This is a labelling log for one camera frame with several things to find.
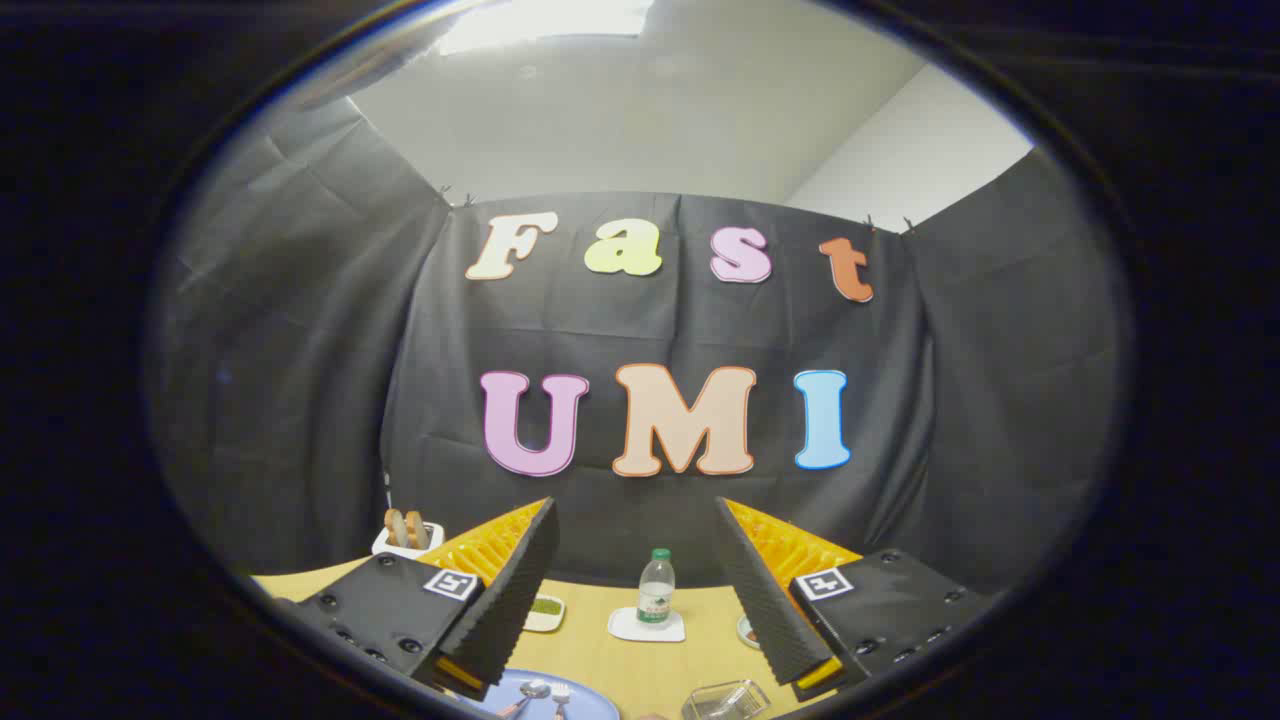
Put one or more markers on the clear water bottle green cap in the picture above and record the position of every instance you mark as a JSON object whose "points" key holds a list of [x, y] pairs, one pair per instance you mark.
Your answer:
{"points": [[656, 595]]}

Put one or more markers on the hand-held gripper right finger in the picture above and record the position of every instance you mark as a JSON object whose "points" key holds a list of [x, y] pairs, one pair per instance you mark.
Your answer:
{"points": [[765, 600]]}

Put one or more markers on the white square coaster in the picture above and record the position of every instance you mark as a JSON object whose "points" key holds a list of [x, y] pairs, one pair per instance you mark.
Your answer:
{"points": [[625, 630]]}

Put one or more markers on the cream toaster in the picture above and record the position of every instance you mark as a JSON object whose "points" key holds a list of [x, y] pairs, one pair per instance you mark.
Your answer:
{"points": [[395, 548]]}

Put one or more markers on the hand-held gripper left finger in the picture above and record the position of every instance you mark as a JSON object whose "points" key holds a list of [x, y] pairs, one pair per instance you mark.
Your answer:
{"points": [[515, 590]]}

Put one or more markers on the toasted bread slice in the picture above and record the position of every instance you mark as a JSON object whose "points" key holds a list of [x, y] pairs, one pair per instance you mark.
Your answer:
{"points": [[394, 526], [416, 530]]}

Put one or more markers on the white divided grain tray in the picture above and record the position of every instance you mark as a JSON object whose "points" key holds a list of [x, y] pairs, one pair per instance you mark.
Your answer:
{"points": [[546, 610]]}

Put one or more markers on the blue round plate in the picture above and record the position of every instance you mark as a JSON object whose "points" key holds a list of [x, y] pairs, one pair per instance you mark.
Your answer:
{"points": [[590, 702]]}

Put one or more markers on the pale green oval plate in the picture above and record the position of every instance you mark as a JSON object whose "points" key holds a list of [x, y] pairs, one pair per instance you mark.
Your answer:
{"points": [[747, 632]]}

